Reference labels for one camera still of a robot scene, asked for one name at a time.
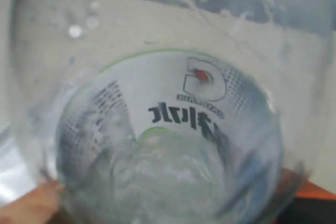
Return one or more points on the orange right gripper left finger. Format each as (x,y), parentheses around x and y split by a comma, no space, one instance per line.
(35,207)

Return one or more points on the clear plastic water bottle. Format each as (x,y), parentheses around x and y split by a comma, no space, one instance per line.
(169,111)

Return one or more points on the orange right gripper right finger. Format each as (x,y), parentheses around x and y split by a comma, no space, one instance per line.
(304,201)

